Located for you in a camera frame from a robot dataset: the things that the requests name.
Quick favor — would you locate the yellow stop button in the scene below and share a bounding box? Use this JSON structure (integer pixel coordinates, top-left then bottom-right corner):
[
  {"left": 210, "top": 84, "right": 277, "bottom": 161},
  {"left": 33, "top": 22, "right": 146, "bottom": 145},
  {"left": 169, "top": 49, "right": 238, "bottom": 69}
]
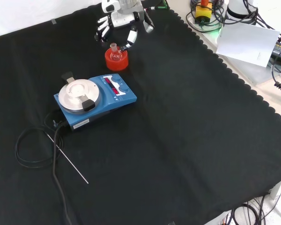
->
[{"left": 194, "top": 0, "right": 213, "bottom": 24}]

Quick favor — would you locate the clear glass round-bottom flask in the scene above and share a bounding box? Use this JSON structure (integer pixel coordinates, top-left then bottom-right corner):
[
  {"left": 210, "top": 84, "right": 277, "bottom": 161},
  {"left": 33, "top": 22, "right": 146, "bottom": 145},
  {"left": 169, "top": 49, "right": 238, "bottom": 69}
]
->
[{"left": 110, "top": 43, "right": 122, "bottom": 62}]

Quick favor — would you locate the thin metal probe rod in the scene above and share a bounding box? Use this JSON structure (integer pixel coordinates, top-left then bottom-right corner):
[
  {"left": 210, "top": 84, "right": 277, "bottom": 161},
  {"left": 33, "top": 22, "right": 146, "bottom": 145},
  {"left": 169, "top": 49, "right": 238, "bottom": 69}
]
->
[{"left": 46, "top": 132, "right": 89, "bottom": 185}]

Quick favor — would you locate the pale board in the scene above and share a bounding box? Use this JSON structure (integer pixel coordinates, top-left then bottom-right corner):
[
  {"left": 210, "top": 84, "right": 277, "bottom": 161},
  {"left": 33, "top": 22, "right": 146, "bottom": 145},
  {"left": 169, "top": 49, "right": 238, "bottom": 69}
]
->
[{"left": 215, "top": 22, "right": 281, "bottom": 69}]

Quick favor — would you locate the heater with blue base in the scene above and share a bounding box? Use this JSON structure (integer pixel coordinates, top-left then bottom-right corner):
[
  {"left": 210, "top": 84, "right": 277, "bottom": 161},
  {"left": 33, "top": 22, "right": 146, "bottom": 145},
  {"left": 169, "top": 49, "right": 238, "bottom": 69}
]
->
[{"left": 53, "top": 73, "right": 138, "bottom": 133}]

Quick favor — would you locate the thick black heater cable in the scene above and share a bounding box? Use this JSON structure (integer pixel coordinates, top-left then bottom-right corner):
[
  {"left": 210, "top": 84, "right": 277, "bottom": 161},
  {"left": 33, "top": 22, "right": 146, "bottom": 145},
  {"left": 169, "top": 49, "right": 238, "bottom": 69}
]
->
[{"left": 51, "top": 121, "right": 73, "bottom": 225}]

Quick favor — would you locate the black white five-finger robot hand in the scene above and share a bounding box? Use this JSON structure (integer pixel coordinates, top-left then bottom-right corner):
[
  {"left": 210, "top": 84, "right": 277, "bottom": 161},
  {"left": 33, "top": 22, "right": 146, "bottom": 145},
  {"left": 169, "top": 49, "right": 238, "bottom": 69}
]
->
[{"left": 95, "top": 0, "right": 155, "bottom": 51}]

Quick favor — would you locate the orange round flask ring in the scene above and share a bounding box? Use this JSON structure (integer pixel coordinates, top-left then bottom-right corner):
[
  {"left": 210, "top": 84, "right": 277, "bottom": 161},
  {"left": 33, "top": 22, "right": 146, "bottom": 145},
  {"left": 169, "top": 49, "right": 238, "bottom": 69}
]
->
[{"left": 104, "top": 48, "right": 129, "bottom": 72}]

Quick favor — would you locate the thin black probe cable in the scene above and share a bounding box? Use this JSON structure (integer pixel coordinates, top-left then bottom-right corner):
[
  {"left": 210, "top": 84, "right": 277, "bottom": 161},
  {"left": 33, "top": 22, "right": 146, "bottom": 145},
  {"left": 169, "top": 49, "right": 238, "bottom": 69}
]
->
[{"left": 15, "top": 110, "right": 67, "bottom": 169}]

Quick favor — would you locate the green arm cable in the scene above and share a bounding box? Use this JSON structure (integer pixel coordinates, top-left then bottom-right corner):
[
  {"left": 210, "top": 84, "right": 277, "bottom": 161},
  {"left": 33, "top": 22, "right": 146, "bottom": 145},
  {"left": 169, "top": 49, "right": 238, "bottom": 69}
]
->
[{"left": 144, "top": 0, "right": 170, "bottom": 11}]

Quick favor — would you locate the black bench cloth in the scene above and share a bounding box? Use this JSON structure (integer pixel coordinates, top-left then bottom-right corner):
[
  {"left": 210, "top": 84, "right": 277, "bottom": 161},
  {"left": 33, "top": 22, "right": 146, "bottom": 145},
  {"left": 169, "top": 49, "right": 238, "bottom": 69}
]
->
[{"left": 0, "top": 3, "right": 281, "bottom": 225}]

